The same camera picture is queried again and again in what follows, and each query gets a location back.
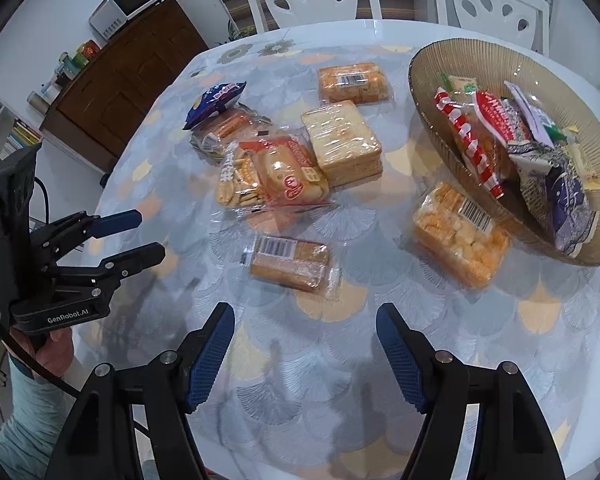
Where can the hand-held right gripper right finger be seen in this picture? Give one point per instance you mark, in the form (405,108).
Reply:
(402,355)

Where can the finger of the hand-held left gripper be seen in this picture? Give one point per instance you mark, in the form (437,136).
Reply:
(140,257)
(117,222)

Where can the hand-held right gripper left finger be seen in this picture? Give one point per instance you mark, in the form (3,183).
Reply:
(210,355)

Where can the tan biscuit packet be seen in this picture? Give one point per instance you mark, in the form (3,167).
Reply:
(290,262)

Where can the yellow puff snack packet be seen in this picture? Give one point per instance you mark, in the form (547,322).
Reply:
(460,240)

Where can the clear round cracker packet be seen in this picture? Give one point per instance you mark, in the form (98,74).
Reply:
(225,127)

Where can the red label cracker packet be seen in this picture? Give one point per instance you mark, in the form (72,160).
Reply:
(285,170)

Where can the pale sandwich bread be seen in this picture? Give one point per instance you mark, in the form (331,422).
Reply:
(340,142)

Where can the blue white patterned snack bag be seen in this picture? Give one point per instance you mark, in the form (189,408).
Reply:
(560,195)

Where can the large red striped snack bag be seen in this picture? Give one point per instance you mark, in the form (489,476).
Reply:
(467,135)

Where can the orange cracker packet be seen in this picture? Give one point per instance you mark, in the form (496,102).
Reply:
(360,87)

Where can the white green snack packet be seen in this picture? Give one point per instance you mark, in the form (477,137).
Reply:
(535,115)

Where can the green cracker packet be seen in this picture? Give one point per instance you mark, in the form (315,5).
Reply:
(460,82)

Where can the amber ribbed glass bowl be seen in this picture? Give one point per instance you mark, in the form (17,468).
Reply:
(480,60)

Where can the person's left forearm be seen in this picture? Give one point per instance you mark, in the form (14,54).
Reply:
(30,410)

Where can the person's left hand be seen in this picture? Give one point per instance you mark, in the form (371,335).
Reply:
(55,352)

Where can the bookshelf with books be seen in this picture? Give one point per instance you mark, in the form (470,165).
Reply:
(0,125)

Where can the white jar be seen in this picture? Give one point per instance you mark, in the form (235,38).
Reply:
(37,101)

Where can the brown wooden cabinet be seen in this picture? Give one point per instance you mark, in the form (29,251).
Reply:
(130,80)

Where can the green glass jar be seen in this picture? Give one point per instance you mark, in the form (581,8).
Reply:
(66,66)

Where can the orange green tin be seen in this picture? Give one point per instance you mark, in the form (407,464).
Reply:
(88,51)

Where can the small green plant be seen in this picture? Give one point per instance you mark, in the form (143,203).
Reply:
(240,32)

